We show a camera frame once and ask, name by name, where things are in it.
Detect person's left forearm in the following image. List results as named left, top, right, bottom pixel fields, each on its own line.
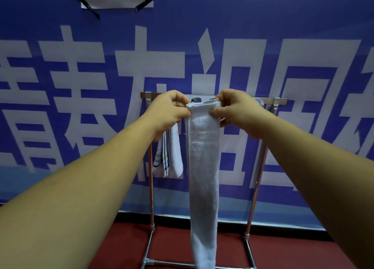
left=0, top=117, right=158, bottom=269

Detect striped light blue towel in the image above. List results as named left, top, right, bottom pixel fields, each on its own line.
left=152, top=122, right=184, bottom=179

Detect blue banner with white characters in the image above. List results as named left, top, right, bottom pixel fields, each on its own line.
left=0, top=0, right=374, bottom=230

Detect grey plastic clip strip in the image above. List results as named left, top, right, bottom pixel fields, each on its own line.
left=188, top=94, right=265, bottom=106

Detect plain light blue towel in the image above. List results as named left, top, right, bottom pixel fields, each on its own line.
left=186, top=101, right=222, bottom=269

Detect person's right forearm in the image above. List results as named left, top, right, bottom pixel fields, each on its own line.
left=261, top=115, right=374, bottom=269

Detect person's left hand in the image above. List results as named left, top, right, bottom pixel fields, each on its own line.
left=143, top=90, right=191, bottom=142

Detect person's right hand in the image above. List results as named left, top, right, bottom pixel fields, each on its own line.
left=209, top=88, right=275, bottom=140

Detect metal towel rack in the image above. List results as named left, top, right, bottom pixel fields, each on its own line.
left=140, top=92, right=288, bottom=269

